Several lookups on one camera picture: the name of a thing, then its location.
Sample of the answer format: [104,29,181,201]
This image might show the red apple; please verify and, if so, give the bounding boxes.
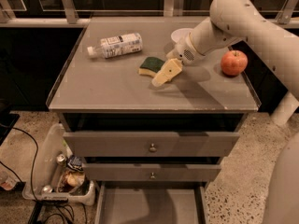
[221,50,248,77]

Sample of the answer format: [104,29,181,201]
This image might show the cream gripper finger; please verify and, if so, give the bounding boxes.
[151,59,182,87]

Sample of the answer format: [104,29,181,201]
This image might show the grey drawer cabinet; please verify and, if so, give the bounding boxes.
[46,15,262,224]

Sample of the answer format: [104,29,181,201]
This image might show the silver drink can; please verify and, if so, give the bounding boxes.
[56,153,67,166]

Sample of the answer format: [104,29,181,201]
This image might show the grey bottom drawer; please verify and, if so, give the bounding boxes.
[94,183,210,224]

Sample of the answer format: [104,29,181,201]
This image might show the white bowl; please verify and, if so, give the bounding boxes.
[171,28,192,45]

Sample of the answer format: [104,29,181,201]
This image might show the blue patterned snack bag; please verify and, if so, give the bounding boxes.
[67,155,83,172]

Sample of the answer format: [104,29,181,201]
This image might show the clear plastic water bottle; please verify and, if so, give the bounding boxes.
[87,33,143,59]

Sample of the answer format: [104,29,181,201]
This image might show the metal window railing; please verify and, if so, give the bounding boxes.
[0,0,299,29]

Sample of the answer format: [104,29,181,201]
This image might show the grey drawer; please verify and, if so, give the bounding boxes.
[83,163,221,182]
[64,132,239,158]
[94,183,210,224]

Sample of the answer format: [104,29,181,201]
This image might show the grey top drawer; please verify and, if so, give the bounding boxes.
[64,132,239,158]

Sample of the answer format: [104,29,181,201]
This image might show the white cylindrical post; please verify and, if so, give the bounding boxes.
[271,91,299,126]

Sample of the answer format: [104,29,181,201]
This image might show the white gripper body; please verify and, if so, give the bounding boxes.
[166,34,205,65]

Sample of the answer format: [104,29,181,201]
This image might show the small bottle on floor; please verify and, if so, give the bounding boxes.
[0,171,17,191]

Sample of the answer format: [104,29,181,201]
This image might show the clear plastic storage bin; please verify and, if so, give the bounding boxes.
[22,124,95,206]

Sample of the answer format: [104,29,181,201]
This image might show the crumpled snack wrapper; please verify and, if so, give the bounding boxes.
[57,170,85,192]

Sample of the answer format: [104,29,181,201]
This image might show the green yellow sponge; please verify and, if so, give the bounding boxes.
[138,57,164,77]

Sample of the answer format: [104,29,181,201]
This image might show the grey middle drawer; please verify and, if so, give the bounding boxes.
[83,163,221,182]

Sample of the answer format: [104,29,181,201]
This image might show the black power cable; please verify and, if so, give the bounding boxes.
[0,123,89,224]

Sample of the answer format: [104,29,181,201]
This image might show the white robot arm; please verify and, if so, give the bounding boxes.
[152,0,299,224]

